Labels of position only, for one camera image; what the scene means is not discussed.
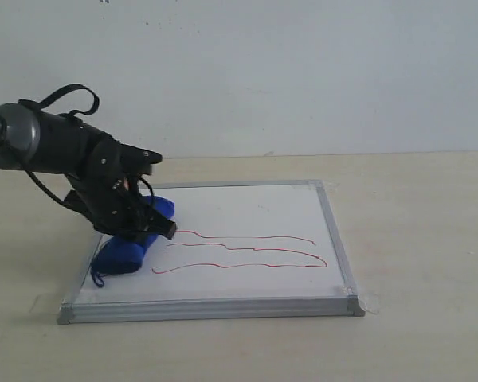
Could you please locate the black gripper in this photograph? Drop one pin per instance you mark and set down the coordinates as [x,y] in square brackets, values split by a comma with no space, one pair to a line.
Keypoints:
[110,199]

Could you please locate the blue cloth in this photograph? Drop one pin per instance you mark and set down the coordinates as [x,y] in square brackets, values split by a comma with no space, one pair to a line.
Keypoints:
[120,256]

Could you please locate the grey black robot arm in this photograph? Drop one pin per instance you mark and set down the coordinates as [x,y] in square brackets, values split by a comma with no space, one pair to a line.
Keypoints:
[39,142]

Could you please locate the white board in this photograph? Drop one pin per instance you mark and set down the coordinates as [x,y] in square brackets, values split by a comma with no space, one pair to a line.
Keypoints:
[243,249]

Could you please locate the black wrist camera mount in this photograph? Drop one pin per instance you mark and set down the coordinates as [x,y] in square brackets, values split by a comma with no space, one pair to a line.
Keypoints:
[138,161]

